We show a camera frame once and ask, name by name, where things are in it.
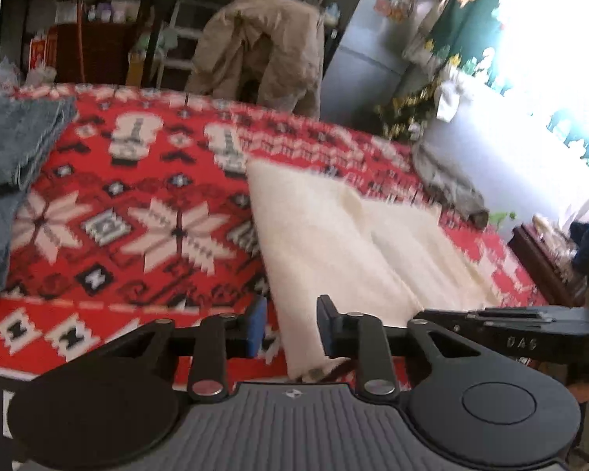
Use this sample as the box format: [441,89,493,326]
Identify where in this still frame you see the pale pink garment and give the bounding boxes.
[532,213,577,276]

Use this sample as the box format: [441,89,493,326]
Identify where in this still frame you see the white cloth bow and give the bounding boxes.
[434,78,465,121]

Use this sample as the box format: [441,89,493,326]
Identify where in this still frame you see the beige jacket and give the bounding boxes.
[184,0,326,121]

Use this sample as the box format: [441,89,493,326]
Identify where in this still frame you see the blue jeans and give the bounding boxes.
[0,95,78,298]

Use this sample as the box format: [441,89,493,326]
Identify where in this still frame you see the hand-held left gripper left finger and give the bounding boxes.
[95,296,269,400]

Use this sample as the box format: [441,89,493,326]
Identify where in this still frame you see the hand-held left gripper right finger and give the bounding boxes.
[316,294,482,400]

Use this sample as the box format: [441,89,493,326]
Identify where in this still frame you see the green window banner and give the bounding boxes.
[422,0,589,177]

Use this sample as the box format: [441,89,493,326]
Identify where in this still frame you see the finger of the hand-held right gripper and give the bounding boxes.
[416,309,477,337]

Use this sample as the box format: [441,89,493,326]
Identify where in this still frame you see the grey garment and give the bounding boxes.
[412,142,490,230]

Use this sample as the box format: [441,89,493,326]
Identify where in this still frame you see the wooden cabinet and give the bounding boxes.
[508,223,589,307]

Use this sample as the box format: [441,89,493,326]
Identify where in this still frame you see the white plastic bag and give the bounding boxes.
[0,56,57,91]

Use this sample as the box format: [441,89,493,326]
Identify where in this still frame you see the decorated Christmas tree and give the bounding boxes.
[375,78,445,143]

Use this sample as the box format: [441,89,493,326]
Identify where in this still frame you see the red white carton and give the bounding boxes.
[28,29,59,69]

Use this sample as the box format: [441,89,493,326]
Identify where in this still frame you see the white metal rack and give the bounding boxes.
[157,0,212,84]

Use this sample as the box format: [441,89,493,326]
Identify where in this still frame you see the red patterned blanket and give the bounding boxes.
[0,82,551,471]

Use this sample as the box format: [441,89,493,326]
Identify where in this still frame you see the white sweater with striped trim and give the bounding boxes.
[245,159,501,381]

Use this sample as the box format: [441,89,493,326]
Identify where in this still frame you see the grey refrigerator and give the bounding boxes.
[321,0,433,133]

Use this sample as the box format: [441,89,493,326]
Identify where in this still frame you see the black storage shelf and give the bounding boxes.
[0,0,325,89]

